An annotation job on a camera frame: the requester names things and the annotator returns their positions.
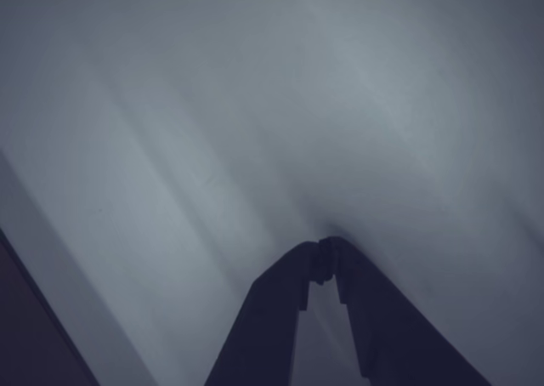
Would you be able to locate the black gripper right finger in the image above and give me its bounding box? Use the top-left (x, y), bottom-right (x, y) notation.
top-left (334, 236), bottom-right (493, 386)

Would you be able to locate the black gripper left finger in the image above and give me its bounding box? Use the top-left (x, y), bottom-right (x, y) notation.
top-left (205, 236), bottom-right (337, 386)

